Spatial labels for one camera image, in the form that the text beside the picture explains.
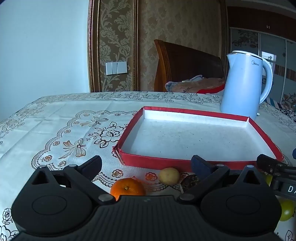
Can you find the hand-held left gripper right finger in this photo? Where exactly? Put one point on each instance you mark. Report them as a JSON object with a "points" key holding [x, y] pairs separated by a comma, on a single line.
{"points": [[201, 166]]}

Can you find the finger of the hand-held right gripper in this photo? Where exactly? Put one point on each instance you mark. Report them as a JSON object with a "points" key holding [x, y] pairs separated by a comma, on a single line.
{"points": [[294, 153], [268, 162]]}

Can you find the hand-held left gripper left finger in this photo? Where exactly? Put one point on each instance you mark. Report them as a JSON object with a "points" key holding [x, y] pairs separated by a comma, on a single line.
{"points": [[93, 165]]}

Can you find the round dark cake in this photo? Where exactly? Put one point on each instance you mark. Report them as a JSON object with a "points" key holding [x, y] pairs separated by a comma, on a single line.
{"points": [[188, 182]]}

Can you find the red cardboard box tray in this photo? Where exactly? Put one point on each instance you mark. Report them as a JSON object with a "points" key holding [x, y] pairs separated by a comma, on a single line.
{"points": [[185, 141]]}

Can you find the golden kiwi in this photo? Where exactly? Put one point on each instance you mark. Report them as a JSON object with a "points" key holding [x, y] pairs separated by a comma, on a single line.
{"points": [[168, 176]]}

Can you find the large orange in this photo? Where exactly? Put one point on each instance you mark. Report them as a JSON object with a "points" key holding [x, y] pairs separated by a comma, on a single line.
{"points": [[127, 187]]}

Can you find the floral bedsheet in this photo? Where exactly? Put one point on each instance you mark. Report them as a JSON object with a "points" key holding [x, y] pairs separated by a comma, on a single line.
{"points": [[288, 99]]}

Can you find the floral lace tablecloth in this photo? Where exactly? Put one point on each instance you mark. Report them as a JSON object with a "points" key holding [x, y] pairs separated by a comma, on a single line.
{"points": [[57, 120]]}

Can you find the white electric kettle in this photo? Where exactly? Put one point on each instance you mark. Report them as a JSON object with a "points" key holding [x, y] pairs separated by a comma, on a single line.
{"points": [[242, 88]]}

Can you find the red striped cloth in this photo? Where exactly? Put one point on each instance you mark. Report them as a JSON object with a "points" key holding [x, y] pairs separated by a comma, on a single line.
{"points": [[212, 89]]}

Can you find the folded cloth bundle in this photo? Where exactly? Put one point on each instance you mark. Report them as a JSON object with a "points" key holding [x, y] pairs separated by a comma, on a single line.
{"points": [[192, 84]]}

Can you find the wooden bed headboard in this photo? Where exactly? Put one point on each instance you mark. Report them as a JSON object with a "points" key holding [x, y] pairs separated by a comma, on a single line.
{"points": [[185, 64]]}

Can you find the wardrobe with patterned doors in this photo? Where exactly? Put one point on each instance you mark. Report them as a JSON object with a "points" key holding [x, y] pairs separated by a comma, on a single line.
{"points": [[245, 39]]}

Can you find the white wall light switch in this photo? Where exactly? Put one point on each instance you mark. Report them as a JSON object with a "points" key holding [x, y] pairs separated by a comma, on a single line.
{"points": [[116, 68]]}

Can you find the gold wall trim frame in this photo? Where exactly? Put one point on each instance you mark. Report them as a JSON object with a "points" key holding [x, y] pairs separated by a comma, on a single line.
{"points": [[94, 46]]}

